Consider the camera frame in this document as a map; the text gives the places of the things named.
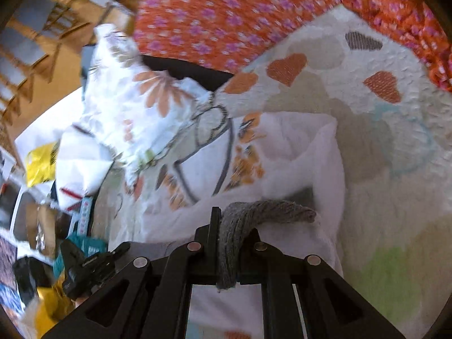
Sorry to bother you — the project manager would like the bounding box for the white garment with grey trim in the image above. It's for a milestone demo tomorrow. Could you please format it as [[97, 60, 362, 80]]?
[[109, 110, 345, 270]]

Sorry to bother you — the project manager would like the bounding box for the teal cardboard box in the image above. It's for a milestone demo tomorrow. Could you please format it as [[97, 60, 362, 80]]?
[[53, 233, 107, 279]]

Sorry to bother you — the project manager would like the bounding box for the patterned shapes box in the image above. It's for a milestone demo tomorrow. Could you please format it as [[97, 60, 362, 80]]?
[[68, 197, 94, 236]]

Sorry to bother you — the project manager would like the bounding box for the white bag with red print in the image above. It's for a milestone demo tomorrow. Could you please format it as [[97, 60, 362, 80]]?
[[55, 127, 113, 210]]

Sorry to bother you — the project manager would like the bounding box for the yellow plastic bag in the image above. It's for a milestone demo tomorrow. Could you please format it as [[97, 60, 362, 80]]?
[[25, 141, 60, 188]]

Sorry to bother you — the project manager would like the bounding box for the white floral pillow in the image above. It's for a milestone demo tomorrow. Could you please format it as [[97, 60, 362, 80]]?
[[81, 24, 211, 187]]

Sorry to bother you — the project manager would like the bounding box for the quilted heart pattern bedspread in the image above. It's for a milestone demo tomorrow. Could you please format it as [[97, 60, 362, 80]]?
[[91, 5, 452, 339]]

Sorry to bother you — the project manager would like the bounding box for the wooden chair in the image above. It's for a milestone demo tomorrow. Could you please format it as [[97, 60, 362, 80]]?
[[1, 0, 140, 125]]

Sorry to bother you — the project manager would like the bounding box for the orange floral blanket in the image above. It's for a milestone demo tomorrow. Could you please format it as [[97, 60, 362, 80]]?
[[133, 0, 451, 90]]

